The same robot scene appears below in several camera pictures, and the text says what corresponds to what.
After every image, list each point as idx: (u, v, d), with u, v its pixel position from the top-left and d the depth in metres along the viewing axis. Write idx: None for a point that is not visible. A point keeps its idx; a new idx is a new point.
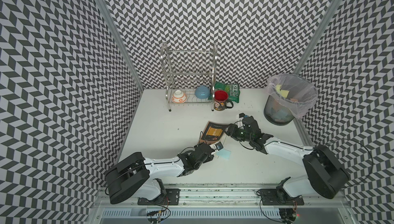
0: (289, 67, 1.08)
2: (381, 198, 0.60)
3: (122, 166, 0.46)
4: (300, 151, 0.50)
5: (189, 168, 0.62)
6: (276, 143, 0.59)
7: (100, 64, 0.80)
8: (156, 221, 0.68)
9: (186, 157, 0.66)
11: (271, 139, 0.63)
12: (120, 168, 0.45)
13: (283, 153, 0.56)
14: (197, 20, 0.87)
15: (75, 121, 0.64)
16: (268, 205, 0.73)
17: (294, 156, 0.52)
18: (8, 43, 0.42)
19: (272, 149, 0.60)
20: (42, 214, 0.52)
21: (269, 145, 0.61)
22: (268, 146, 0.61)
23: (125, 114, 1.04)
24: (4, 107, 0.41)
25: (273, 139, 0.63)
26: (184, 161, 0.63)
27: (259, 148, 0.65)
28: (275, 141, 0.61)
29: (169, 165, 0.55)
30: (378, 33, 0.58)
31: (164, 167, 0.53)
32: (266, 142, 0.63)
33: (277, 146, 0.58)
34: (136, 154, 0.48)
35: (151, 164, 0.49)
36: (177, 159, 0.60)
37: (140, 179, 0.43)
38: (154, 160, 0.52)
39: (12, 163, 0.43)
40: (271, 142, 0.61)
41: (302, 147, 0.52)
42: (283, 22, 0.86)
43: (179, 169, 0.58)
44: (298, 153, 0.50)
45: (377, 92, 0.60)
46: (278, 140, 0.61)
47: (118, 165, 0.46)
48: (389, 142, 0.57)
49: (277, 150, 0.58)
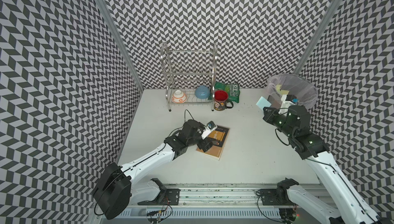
0: (289, 67, 1.08)
2: (381, 198, 0.60)
3: (101, 184, 0.42)
4: (358, 211, 0.38)
5: (180, 146, 0.59)
6: (331, 171, 0.44)
7: (100, 64, 0.80)
8: (156, 221, 0.68)
9: (174, 137, 0.62)
11: (327, 158, 0.46)
12: (101, 187, 0.42)
13: (329, 184, 0.44)
14: (197, 20, 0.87)
15: (75, 121, 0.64)
16: (268, 205, 0.73)
17: (341, 200, 0.41)
18: (8, 43, 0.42)
19: (315, 167, 0.47)
20: (42, 214, 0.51)
21: (318, 162, 0.45)
22: (313, 162, 0.47)
23: (125, 114, 1.04)
24: (4, 107, 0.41)
25: (332, 163, 0.45)
26: (171, 140, 0.60)
27: (301, 150, 0.49)
28: (331, 168, 0.44)
29: (153, 158, 0.51)
30: (378, 33, 0.58)
31: (150, 163, 0.49)
32: (318, 158, 0.46)
33: (329, 176, 0.43)
34: (110, 164, 0.44)
35: (132, 169, 0.45)
36: (161, 148, 0.55)
37: (122, 187, 0.40)
38: (133, 163, 0.47)
39: (12, 163, 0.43)
40: (324, 163, 0.45)
41: (365, 210, 0.38)
42: (283, 22, 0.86)
43: (166, 154, 0.54)
44: (353, 209, 0.39)
45: (377, 92, 0.60)
46: (337, 169, 0.44)
47: (97, 184, 0.43)
48: (389, 142, 0.57)
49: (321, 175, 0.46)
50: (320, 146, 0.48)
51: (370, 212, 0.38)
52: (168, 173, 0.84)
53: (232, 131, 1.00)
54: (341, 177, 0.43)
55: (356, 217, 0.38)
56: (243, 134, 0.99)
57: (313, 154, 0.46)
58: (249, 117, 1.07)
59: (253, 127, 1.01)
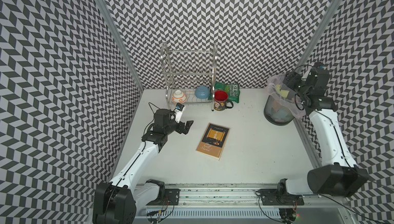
0: (289, 67, 1.08)
2: (381, 198, 0.60)
3: (98, 208, 0.40)
4: (338, 156, 0.41)
5: (160, 136, 0.59)
6: (328, 124, 0.47)
7: (100, 64, 0.80)
8: (156, 221, 0.68)
9: (152, 131, 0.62)
11: (329, 114, 0.48)
12: (100, 211, 0.40)
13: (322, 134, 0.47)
14: (196, 20, 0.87)
15: (75, 121, 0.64)
16: (268, 206, 0.73)
17: (327, 147, 0.45)
18: (8, 43, 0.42)
19: (315, 121, 0.51)
20: (42, 214, 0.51)
21: (319, 114, 0.49)
22: (315, 115, 0.50)
23: (125, 114, 1.04)
24: (4, 107, 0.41)
25: (333, 119, 0.47)
26: (149, 136, 0.58)
27: (308, 104, 0.52)
28: (329, 122, 0.47)
29: (141, 158, 0.50)
30: (378, 33, 0.58)
31: (139, 163, 0.48)
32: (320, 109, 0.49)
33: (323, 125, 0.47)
34: (98, 185, 0.41)
35: (123, 179, 0.43)
36: (144, 147, 0.54)
37: (123, 198, 0.39)
38: (122, 171, 0.45)
39: (12, 162, 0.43)
40: (324, 116, 0.48)
41: (343, 156, 0.41)
42: (283, 22, 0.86)
43: (150, 151, 0.53)
44: (334, 152, 0.42)
45: (377, 92, 0.60)
46: (334, 124, 0.46)
47: (94, 210, 0.40)
48: (389, 142, 0.57)
49: (318, 127, 0.49)
50: (329, 106, 0.50)
51: (348, 159, 0.41)
52: (169, 174, 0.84)
53: (232, 131, 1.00)
54: (336, 131, 0.45)
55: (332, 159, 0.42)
56: (243, 134, 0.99)
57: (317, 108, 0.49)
58: (249, 117, 1.07)
59: (253, 128, 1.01)
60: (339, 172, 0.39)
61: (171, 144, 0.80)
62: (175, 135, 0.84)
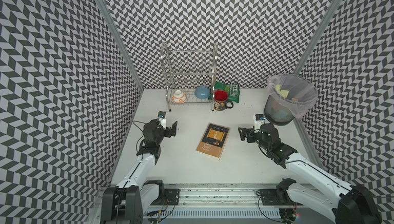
0: (289, 67, 1.08)
2: (381, 198, 0.60)
3: (107, 213, 0.40)
4: (334, 186, 0.44)
5: (155, 148, 0.64)
6: (303, 165, 0.53)
7: (100, 64, 0.80)
8: (156, 221, 0.68)
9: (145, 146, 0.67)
11: (297, 156, 0.56)
12: (109, 218, 0.40)
13: (309, 176, 0.50)
14: (197, 20, 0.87)
15: (75, 121, 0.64)
16: (268, 206, 0.72)
17: (322, 186, 0.47)
18: (8, 43, 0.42)
19: (295, 168, 0.54)
20: (42, 214, 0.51)
21: (292, 161, 0.55)
22: (289, 164, 0.56)
23: (125, 114, 1.04)
24: (4, 107, 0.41)
25: (301, 159, 0.55)
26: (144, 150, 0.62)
27: (277, 159, 0.59)
28: (302, 163, 0.53)
29: (141, 165, 0.53)
30: (378, 33, 0.58)
31: (142, 168, 0.52)
32: (289, 158, 0.56)
33: (303, 167, 0.52)
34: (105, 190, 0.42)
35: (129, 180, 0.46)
36: (142, 157, 0.58)
37: (133, 196, 0.41)
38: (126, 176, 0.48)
39: (12, 163, 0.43)
40: (296, 160, 0.55)
41: (338, 184, 0.45)
42: (283, 22, 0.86)
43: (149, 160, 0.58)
44: (330, 186, 0.45)
45: (377, 92, 0.60)
46: (306, 162, 0.53)
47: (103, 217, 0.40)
48: (389, 142, 0.57)
49: (301, 171, 0.53)
50: (290, 151, 0.59)
51: (342, 184, 0.44)
52: (169, 174, 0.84)
53: (232, 131, 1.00)
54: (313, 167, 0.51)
55: (334, 191, 0.43)
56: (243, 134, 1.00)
57: (286, 157, 0.57)
58: (248, 117, 1.07)
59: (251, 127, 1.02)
60: (352, 203, 0.40)
61: (170, 148, 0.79)
62: (168, 140, 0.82)
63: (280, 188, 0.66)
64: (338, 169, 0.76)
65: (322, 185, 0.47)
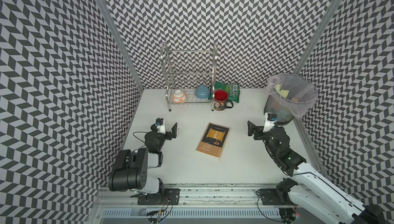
0: (289, 67, 1.08)
2: (381, 198, 0.61)
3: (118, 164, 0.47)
4: (347, 205, 0.43)
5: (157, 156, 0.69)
6: (313, 177, 0.51)
7: (100, 64, 0.80)
8: (156, 221, 0.68)
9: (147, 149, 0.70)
11: (307, 167, 0.54)
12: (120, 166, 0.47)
13: (317, 189, 0.49)
14: (196, 20, 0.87)
15: (75, 121, 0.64)
16: (268, 205, 0.73)
17: (332, 202, 0.46)
18: (8, 43, 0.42)
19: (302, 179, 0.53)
20: (42, 214, 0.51)
21: (302, 174, 0.53)
22: (297, 175, 0.54)
23: (125, 114, 1.04)
24: (4, 107, 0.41)
25: (311, 170, 0.53)
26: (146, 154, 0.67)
27: (284, 168, 0.57)
28: (313, 175, 0.51)
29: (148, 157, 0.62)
30: (378, 33, 0.58)
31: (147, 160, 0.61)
32: (298, 169, 0.54)
33: (313, 180, 0.50)
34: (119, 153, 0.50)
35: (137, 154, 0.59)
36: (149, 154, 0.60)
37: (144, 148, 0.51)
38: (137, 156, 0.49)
39: (12, 162, 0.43)
40: (307, 172, 0.52)
41: (350, 202, 0.43)
42: (283, 22, 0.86)
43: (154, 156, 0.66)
44: (342, 204, 0.44)
45: (377, 92, 0.60)
46: (316, 174, 0.51)
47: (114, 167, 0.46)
48: (388, 142, 0.57)
49: (310, 184, 0.51)
50: (298, 160, 0.57)
51: (355, 202, 0.43)
52: (168, 173, 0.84)
53: (232, 131, 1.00)
54: (323, 181, 0.49)
55: (347, 211, 0.42)
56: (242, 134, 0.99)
57: (294, 166, 0.55)
58: (248, 116, 1.07)
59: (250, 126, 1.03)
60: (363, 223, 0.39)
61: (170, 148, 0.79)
62: (169, 143, 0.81)
63: (280, 188, 0.66)
64: (338, 169, 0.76)
65: (332, 201, 0.46)
